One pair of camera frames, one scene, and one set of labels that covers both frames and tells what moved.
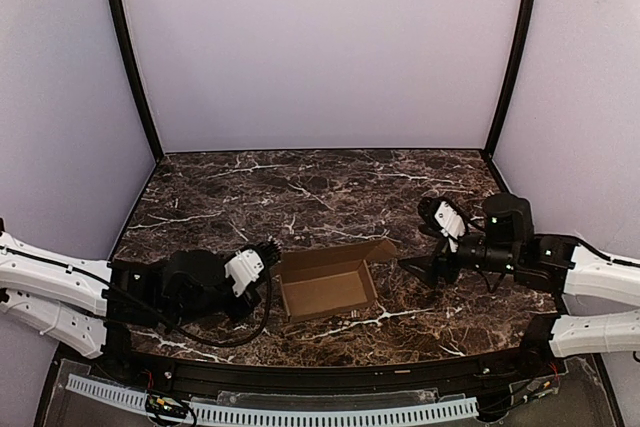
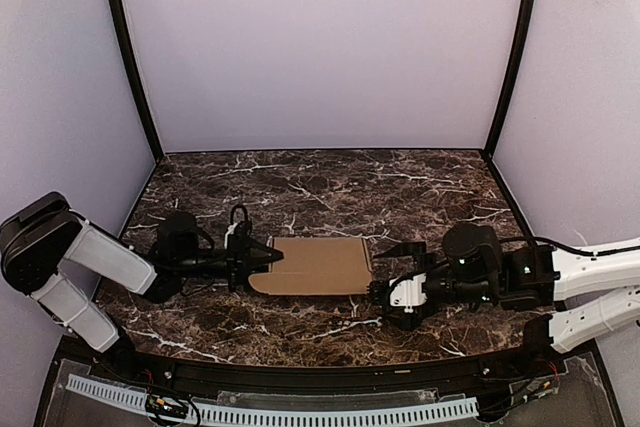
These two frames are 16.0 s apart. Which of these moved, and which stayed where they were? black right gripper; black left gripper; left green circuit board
Moved: black left gripper; black right gripper
Stayed: left green circuit board
